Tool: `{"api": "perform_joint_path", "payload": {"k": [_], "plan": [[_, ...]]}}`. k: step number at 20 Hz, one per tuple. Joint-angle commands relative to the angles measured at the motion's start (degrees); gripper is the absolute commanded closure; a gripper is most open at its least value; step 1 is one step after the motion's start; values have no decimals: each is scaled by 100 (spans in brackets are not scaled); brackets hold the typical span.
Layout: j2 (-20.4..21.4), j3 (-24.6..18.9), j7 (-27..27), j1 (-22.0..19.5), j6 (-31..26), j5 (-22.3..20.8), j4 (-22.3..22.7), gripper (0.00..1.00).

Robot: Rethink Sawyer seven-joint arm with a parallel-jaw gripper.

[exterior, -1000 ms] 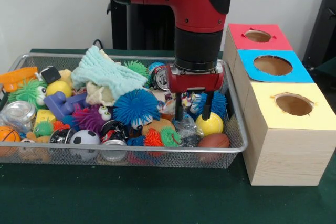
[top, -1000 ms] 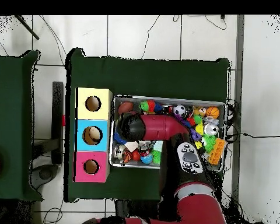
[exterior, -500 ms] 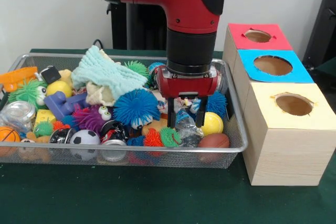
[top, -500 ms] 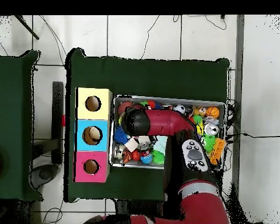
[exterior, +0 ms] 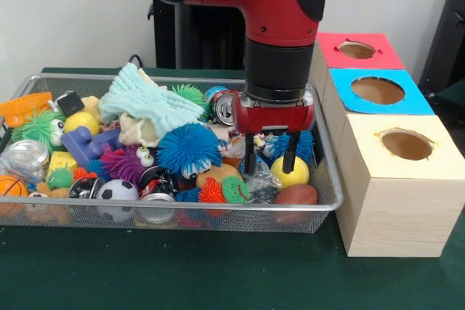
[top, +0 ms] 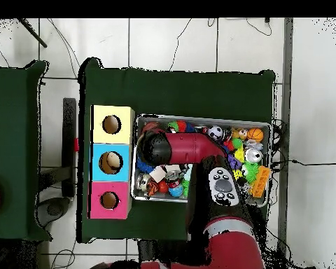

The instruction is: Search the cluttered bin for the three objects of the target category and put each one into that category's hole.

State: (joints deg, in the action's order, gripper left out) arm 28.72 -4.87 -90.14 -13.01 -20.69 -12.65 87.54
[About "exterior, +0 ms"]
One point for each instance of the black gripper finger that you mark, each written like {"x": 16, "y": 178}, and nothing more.
{"x": 289, "y": 161}
{"x": 250, "y": 157}

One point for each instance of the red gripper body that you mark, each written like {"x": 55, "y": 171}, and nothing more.
{"x": 272, "y": 117}

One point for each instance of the shallow clear mesh bin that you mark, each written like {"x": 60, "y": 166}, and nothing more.
{"x": 218, "y": 206}

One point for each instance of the yellow ball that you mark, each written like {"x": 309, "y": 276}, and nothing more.
{"x": 299, "y": 174}

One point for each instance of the small blue spiky ball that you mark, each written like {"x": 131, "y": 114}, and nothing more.
{"x": 307, "y": 143}

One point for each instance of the brown toy football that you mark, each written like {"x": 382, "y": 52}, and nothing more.
{"x": 296, "y": 194}

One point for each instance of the large blue spiky ball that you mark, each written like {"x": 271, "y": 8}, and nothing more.
{"x": 189, "y": 146}

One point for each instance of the light blue knitted cloth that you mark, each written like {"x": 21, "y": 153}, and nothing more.
{"x": 145, "y": 99}

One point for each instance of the black and white soccer ball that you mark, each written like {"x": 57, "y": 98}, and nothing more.
{"x": 116, "y": 190}

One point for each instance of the purple plastic block toy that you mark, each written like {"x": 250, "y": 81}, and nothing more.
{"x": 83, "y": 144}

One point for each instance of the dark green side table cloth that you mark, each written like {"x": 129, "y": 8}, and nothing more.
{"x": 454, "y": 92}

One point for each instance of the black panel stand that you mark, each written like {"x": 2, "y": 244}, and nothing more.
{"x": 447, "y": 34}

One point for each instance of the orange plastic toy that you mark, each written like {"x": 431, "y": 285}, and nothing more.
{"x": 25, "y": 105}

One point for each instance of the orange toy basketball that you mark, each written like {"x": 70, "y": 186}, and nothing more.
{"x": 12, "y": 186}

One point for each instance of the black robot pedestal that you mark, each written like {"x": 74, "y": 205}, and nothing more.
{"x": 203, "y": 41}

